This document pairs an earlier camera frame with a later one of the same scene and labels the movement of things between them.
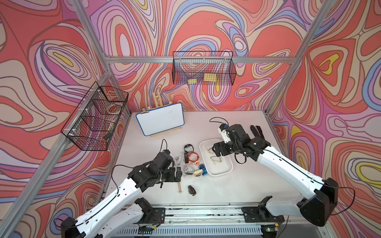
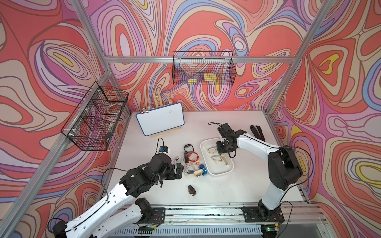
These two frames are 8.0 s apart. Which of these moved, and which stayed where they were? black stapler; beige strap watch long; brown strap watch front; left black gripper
Moved: beige strap watch long
Stayed: brown strap watch front; left black gripper; black stapler
